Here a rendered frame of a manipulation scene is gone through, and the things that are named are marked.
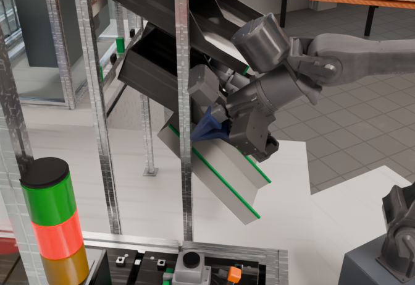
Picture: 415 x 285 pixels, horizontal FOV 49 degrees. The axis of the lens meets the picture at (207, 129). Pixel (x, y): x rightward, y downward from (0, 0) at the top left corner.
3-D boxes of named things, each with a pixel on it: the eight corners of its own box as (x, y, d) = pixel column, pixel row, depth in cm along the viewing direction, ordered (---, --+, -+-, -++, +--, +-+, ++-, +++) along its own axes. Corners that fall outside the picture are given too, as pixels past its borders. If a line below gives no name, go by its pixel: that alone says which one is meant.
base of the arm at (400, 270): (428, 269, 81) (437, 245, 78) (402, 284, 78) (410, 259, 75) (397, 244, 86) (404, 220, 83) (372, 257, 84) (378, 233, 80)
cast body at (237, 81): (249, 97, 108) (264, 74, 104) (245, 106, 104) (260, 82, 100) (218, 79, 108) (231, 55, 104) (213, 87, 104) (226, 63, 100)
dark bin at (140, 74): (254, 118, 101) (270, 93, 97) (239, 150, 90) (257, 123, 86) (143, 54, 101) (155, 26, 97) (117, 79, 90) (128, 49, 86)
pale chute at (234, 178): (257, 189, 111) (271, 181, 109) (245, 225, 101) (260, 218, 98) (178, 106, 106) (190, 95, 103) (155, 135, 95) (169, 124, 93)
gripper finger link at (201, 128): (210, 93, 73) (209, 117, 69) (224, 107, 75) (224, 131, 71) (178, 113, 76) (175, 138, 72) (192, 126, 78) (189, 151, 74)
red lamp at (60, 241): (89, 229, 55) (83, 198, 52) (73, 262, 50) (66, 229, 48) (49, 225, 55) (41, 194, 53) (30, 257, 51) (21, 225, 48)
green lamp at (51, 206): (83, 197, 52) (76, 162, 49) (66, 229, 48) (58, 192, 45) (41, 193, 53) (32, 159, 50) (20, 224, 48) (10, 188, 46)
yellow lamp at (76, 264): (94, 258, 57) (89, 230, 55) (80, 292, 53) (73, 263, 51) (56, 255, 58) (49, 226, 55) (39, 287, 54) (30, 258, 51)
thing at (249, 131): (255, 92, 67) (261, 122, 62) (282, 121, 70) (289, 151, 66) (223, 112, 69) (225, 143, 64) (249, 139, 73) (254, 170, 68)
